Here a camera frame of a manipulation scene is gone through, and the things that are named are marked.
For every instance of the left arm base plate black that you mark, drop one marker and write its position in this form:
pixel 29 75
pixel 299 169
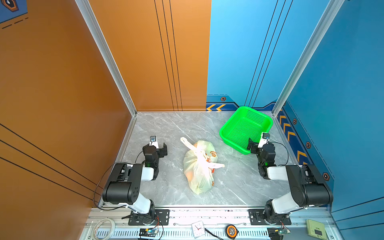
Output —
pixel 158 217

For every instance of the left circuit board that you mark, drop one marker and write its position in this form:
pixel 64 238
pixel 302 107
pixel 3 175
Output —
pixel 148 234

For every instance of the translucent yellowish plastic bag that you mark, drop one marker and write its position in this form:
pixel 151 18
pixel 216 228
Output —
pixel 200 162

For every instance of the small white clock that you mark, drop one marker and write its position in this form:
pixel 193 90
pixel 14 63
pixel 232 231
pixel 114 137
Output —
pixel 198 229

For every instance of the right circuit board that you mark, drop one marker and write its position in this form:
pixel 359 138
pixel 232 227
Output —
pixel 278 234

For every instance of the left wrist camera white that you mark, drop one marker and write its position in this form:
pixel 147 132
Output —
pixel 154 142

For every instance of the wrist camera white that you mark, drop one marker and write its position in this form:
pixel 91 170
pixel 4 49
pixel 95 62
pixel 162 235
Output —
pixel 154 142
pixel 265 137

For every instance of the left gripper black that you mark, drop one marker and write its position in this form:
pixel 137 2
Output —
pixel 162 150

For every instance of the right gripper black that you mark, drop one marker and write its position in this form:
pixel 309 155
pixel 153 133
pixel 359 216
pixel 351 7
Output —
pixel 253 146

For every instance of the orange black tape measure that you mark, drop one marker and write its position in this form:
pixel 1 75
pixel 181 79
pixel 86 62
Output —
pixel 231 232

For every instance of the green wall switch box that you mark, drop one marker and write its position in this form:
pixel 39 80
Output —
pixel 316 229

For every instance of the aluminium frame post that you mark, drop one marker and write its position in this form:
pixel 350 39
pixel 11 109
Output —
pixel 318 34
pixel 101 42

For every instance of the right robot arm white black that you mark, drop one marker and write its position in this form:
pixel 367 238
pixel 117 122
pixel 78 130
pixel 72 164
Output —
pixel 308 187

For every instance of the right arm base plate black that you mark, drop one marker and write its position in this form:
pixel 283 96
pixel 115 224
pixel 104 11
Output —
pixel 257 218

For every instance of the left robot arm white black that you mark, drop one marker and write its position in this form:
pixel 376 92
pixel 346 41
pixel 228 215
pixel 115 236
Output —
pixel 123 185

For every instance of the right aluminium frame post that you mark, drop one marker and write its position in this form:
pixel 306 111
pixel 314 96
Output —
pixel 318 34

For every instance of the left aluminium frame post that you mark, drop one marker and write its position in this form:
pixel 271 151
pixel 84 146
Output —
pixel 101 42

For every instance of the circuit board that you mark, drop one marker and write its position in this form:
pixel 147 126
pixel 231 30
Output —
pixel 278 234
pixel 148 234

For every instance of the green plastic basket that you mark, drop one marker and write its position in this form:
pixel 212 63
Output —
pixel 244 125

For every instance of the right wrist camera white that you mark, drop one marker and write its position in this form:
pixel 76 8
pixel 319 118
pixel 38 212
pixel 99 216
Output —
pixel 265 137

